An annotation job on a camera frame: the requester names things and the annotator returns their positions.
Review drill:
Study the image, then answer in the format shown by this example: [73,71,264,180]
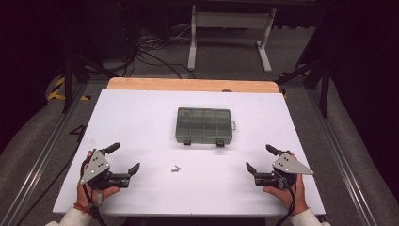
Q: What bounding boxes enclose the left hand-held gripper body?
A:
[79,150,131,190]

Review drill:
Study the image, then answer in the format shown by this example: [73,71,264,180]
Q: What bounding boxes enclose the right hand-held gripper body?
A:
[254,151,314,190]

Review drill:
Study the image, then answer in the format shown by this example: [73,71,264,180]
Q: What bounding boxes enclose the smoky clear plastic compartment box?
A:
[174,106,237,149]

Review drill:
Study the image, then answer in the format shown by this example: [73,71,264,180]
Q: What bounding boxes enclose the person's left hand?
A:
[75,150,120,211]

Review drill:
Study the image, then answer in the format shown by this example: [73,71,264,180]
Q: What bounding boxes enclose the person's right hand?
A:
[263,152,310,217]

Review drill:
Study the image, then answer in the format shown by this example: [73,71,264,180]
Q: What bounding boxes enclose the yellow black floor tape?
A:
[279,70,312,99]
[46,76,92,102]

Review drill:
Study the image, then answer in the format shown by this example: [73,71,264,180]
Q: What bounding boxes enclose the black tripod stand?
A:
[276,18,334,119]
[59,31,111,115]

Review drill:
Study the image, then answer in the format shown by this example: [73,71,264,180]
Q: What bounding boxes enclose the wooden table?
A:
[106,77,280,94]

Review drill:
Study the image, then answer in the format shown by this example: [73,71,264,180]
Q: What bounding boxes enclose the dark curtain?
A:
[0,0,65,153]
[328,0,399,140]

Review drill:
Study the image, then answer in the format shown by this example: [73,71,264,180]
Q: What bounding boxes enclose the left hand-held gripper black cable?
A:
[80,158,109,226]

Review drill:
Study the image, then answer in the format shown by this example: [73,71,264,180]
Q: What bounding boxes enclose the hand-held gripper black cable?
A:
[80,158,109,226]
[275,175,299,226]

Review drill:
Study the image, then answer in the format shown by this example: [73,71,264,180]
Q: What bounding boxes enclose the right hand-held gripper black cable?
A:
[275,175,299,226]

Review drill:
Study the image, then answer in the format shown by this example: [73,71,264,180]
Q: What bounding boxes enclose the red bracelet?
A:
[73,202,96,219]

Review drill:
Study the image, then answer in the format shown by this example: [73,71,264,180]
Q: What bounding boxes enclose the aluminium floor rail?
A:
[0,84,89,226]
[305,89,378,226]

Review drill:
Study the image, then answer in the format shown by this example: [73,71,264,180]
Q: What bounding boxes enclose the bundle of black floor cables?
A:
[117,17,196,79]

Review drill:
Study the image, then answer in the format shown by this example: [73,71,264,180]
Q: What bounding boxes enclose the grey metal stand frame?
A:
[187,4,278,73]

